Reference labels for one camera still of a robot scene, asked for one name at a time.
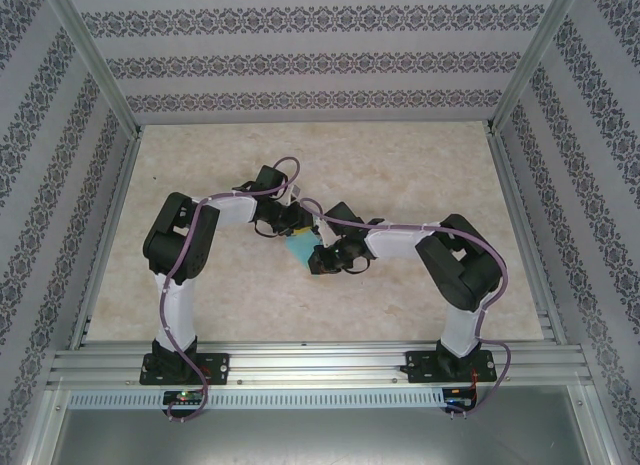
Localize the aluminium side rail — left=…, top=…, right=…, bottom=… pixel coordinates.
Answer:
left=487, top=132, right=569, bottom=345
left=69, top=129, right=144, bottom=349

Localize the right arm's purple cable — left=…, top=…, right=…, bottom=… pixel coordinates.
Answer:
left=298, top=198, right=512, bottom=421

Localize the turquoise cloth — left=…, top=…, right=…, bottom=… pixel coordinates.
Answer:
left=284, top=232, right=326, bottom=279

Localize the left arm's purple cable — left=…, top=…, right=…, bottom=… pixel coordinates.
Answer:
left=158, top=157, right=302, bottom=425

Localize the wide grooved aluminium rail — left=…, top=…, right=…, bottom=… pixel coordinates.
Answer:
left=47, top=340, right=594, bottom=389

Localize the arm's purple cable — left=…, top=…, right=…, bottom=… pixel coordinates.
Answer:
left=158, top=157, right=302, bottom=425
left=298, top=198, right=512, bottom=421

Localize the slotted grey cable duct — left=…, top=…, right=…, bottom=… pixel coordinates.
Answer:
left=67, top=387, right=446, bottom=409

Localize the aluminium frame post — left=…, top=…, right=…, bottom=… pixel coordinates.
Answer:
left=485, top=0, right=586, bottom=136
left=42, top=0, right=144, bottom=139

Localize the left arm's black base plate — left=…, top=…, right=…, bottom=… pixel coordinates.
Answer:
left=139, top=352, right=232, bottom=387

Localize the right arm's black base plate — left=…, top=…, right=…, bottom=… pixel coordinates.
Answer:
left=405, top=349, right=497, bottom=385

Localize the grey sheet metal tray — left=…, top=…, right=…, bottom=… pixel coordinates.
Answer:
left=29, top=387, right=616, bottom=465

